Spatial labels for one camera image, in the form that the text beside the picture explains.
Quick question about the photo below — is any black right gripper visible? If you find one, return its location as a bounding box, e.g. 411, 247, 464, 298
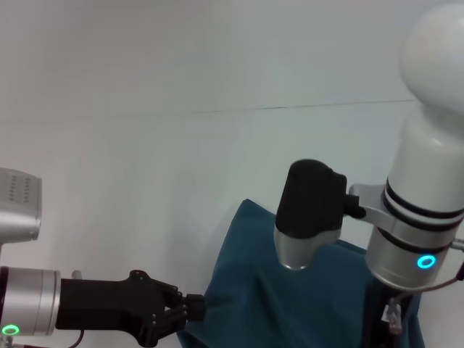
363, 278, 418, 348

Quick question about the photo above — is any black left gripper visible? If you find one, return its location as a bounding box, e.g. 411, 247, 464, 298
57, 270, 207, 346

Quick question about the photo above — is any blue shirt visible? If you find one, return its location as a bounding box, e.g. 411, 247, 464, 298
177, 198, 427, 348

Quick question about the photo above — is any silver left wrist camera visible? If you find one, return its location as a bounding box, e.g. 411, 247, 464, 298
0, 167, 43, 241

